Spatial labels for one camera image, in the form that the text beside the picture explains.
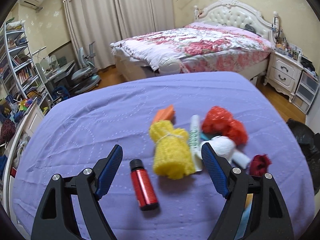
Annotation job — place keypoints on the floral pink quilt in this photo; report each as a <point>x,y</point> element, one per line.
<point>197,47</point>

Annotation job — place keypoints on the grey study desk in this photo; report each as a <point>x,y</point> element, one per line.
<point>52,72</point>

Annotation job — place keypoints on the white tissue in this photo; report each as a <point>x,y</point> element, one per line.
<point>223,146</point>

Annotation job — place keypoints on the white nightstand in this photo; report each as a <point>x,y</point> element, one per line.
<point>283,74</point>

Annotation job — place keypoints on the grey desk chair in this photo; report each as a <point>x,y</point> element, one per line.
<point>87,77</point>

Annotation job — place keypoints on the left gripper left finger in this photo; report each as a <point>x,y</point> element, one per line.
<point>55,217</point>

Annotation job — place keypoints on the purple bed sheet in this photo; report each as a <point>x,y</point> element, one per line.
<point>77,132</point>

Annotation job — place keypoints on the orange folded paper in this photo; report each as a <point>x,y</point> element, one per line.
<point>167,113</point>

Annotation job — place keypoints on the dark red yarn bundle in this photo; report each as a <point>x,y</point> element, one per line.
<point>259,165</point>

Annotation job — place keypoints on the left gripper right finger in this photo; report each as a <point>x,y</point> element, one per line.
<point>268,218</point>

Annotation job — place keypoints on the yellow mesh sponge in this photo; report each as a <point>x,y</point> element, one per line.
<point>172,157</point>

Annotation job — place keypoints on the white bookshelf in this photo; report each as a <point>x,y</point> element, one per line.
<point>20,77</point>

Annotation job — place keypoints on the white green tube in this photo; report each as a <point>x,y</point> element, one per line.
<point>194,142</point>

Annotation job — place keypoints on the black trash bag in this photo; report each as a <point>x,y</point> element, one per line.
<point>309,144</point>

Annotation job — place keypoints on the red mesh ball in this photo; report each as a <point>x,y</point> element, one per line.
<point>219,120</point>

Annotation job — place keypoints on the red bottle black cap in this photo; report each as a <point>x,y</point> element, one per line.
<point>142,185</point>

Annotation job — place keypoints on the clear plastic drawer unit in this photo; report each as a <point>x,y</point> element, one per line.
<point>306,91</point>

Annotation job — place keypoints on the beige curtains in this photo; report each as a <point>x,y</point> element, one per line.
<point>102,22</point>

